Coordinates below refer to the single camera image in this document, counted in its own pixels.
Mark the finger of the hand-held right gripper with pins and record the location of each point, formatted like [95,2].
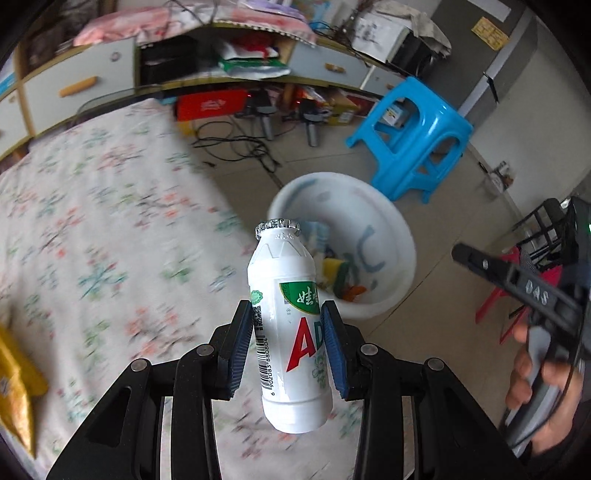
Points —
[508,277]

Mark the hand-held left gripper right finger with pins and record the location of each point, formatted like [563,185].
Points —
[332,350]

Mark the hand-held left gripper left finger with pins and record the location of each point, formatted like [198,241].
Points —
[242,350]

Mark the orange carrot pieces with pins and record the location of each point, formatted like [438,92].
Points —
[353,291]

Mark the yellow sponge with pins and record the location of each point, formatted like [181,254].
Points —
[333,270]

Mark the white bottle green label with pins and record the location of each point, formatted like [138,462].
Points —
[281,277]

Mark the white plastic bin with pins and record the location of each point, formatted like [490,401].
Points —
[369,203]

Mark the person's right hand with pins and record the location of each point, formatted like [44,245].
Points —
[521,378]

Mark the red plastic stool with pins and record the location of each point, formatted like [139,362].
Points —
[494,302]

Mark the small jar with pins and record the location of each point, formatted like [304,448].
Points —
[502,175]

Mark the floral tablecloth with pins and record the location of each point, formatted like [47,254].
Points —
[92,230]

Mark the blue plastic stool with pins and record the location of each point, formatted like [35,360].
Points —
[415,106]

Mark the yellow snack packet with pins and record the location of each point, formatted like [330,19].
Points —
[18,383]

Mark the small grey drawer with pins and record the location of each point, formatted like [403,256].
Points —
[383,82]

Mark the yellow cardboard box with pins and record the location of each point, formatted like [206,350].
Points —
[341,108]

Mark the yellow note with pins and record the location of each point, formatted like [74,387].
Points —
[489,33]

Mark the red box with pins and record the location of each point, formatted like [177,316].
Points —
[210,105]

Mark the beige cloth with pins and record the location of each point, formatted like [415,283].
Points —
[425,23]

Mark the white microwave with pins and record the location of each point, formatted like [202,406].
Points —
[383,37]

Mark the green and red bag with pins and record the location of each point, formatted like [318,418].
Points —
[251,64]

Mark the dried branches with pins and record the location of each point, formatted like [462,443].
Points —
[353,23]

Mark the black box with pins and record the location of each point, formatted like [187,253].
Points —
[168,60]

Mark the wooden corner desk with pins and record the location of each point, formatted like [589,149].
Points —
[304,39]

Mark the pink cloth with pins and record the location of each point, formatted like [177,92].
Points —
[129,23]

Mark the wooden shelf cabinet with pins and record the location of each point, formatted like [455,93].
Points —
[27,55]

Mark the black metal frame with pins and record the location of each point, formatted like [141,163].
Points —
[540,221]

